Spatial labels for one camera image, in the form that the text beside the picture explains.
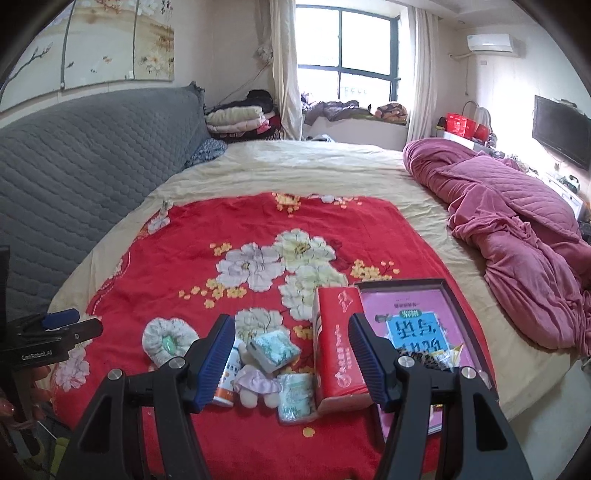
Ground white floral scrunchie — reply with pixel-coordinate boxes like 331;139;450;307
141;318;199;368

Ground red tissue box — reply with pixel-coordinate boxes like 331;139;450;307
311;286;372;415

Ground white curtain left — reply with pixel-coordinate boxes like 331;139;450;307
256;0;304;140

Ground floral wall painting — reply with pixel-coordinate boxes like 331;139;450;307
1;0;174;111

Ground white curtain right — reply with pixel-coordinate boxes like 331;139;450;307
407;6;439;142

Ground white orange vitamin bottle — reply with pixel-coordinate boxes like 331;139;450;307
212;338;245;408

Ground white curtain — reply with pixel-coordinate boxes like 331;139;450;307
407;6;439;142
256;0;304;140

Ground red floral blanket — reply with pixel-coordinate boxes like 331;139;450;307
51;193;451;479

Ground pink bow pompom hair tie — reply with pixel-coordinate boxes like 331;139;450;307
231;363;284;410

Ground pink shallow box tray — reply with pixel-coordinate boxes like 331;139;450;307
355;278;500;444

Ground black wall television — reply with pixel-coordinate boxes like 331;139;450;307
532;96;590;171

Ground folded blankets stack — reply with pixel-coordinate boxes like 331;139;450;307
205;89;283;143

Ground clothes pile on windowsill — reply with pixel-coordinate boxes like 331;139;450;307
304;100;408;126

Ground white air conditioner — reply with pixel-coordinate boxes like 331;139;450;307
467;34;515;54

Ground red bag on counter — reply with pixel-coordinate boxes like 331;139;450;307
446;113;491;143

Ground grey quilted headboard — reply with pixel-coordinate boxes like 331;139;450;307
1;83;208;319

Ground leopard print scrunchie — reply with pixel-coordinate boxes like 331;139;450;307
401;351;442;371

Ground pink quilted duvet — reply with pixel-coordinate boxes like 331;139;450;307
403;138;590;357

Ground green white tissue pack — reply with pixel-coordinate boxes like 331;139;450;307
246;330;301;374

